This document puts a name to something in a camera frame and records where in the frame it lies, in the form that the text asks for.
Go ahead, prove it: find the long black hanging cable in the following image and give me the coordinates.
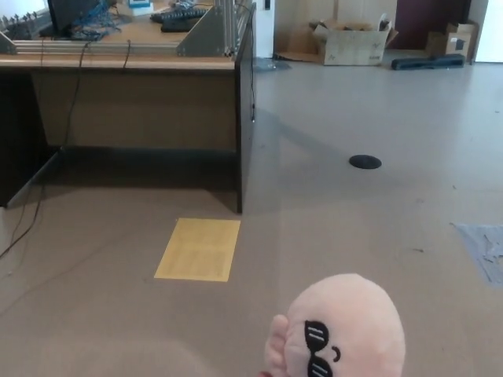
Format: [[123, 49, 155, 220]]
[[0, 41, 91, 260]]

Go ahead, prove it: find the large open cardboard box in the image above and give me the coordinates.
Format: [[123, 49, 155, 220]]
[[308, 13, 400, 67]]

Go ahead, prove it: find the thin black cable with plug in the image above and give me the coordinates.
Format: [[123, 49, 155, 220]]
[[235, 0, 258, 123]]

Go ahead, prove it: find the flat cardboard sheet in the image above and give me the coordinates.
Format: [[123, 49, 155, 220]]
[[274, 23, 327, 64]]

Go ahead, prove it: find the black round floor cover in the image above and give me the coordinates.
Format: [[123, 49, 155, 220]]
[[348, 154, 383, 170]]

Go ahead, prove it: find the dark maroon door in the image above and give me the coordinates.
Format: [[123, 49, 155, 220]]
[[394, 0, 486, 50]]

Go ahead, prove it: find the aluminium profile frame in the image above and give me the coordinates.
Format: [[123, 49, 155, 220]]
[[0, 0, 255, 60]]

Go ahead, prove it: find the black monitor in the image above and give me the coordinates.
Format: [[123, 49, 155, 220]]
[[46, 0, 107, 35]]

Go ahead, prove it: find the wooden desk with dark panels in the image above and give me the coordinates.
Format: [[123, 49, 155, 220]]
[[0, 3, 259, 215]]

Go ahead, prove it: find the grey plastic sheet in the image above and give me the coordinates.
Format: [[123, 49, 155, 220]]
[[451, 222, 503, 290]]

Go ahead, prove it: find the white box with blue print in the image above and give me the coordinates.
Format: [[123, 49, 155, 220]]
[[127, 0, 154, 16]]

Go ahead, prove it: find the pink plush dumpling with sunglasses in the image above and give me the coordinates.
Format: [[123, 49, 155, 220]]
[[265, 273, 407, 377]]

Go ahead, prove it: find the clear plastic bag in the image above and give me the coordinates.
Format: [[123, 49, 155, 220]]
[[253, 58, 294, 72]]

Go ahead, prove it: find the black keyboard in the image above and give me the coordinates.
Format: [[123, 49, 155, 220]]
[[151, 7, 207, 24]]

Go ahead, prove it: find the flat black device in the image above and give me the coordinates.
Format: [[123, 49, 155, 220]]
[[160, 19, 197, 33]]

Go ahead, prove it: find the blue cable bundle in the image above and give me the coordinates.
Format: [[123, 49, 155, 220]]
[[72, 0, 133, 40]]

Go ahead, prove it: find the yellow paper sheet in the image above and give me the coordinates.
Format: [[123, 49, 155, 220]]
[[153, 218, 241, 283]]

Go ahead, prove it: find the small cardboard box with label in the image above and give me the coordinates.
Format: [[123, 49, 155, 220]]
[[426, 21, 479, 60]]

